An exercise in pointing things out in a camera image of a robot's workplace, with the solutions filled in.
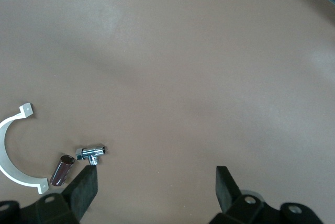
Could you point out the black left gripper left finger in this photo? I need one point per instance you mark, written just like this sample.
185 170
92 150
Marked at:
83 191

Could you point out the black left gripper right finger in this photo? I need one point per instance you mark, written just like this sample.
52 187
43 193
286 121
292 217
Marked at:
225 190

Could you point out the dark brown cylinder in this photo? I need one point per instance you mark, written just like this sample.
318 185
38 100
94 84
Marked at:
61 171

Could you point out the chrome tee pipe fitting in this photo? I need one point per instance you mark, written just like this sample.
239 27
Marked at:
90 151

